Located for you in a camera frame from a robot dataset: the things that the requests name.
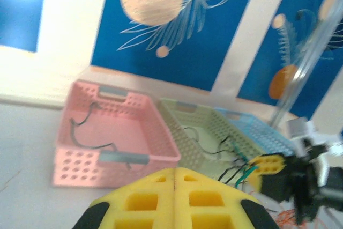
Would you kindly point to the blue perforated plastic basket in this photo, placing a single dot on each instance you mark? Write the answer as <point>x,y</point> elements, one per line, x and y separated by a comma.
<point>268,135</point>

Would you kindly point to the green perforated plastic basket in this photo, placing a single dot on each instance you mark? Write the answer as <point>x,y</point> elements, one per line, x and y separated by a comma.
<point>187,143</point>

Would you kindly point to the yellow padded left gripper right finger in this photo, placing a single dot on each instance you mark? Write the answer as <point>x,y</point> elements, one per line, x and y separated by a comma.
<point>203,213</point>

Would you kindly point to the aluminium corner post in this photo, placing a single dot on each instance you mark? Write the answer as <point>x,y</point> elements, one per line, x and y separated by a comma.
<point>294,78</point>

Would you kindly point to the pink perforated plastic basket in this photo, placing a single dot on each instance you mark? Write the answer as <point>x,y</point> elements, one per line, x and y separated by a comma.
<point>120,132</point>

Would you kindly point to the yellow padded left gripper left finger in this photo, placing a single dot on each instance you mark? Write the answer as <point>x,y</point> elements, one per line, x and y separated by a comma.
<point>150,213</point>

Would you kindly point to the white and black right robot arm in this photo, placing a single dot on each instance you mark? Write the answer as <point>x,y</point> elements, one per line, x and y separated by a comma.
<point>335,175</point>

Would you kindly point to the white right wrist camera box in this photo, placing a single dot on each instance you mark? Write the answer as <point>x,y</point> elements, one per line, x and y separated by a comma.
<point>297,128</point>

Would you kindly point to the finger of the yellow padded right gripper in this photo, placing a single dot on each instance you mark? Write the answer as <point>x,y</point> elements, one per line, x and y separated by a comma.
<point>268,160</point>
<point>268,170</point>

